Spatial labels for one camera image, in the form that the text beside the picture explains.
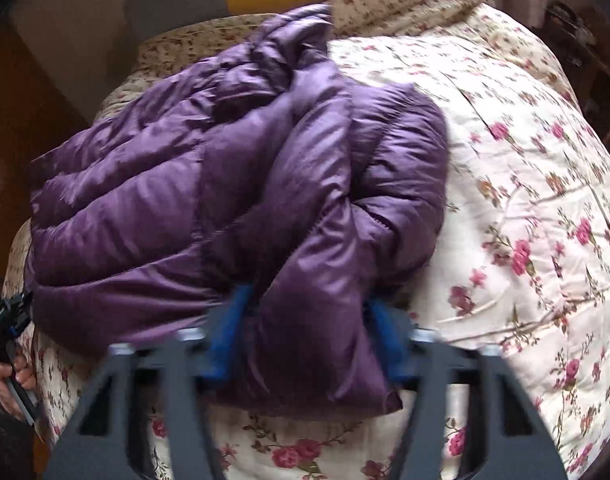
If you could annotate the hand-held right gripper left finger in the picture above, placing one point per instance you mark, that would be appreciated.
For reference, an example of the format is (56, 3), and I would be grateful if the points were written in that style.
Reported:
(230, 332)

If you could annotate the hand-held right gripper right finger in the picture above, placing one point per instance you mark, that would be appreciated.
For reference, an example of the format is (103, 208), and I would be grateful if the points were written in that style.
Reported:
(387, 342)

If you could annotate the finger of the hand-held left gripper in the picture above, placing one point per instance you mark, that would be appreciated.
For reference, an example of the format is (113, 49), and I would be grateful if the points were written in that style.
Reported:
(19, 312)

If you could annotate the purple puffer jacket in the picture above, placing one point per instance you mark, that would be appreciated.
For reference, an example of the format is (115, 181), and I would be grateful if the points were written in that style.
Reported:
(185, 185)

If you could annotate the person's left hand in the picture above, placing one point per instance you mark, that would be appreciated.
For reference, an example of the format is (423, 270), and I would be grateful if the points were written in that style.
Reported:
(22, 375)

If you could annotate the wooden wardrobe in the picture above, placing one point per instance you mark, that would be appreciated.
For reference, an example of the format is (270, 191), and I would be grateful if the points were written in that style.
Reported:
(25, 135)

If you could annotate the floral quilt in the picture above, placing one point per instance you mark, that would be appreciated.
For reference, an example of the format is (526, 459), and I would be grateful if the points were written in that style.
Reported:
(515, 210)

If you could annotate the cluttered wooden side table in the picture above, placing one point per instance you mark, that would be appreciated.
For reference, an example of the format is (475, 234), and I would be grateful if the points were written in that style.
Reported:
(580, 60)

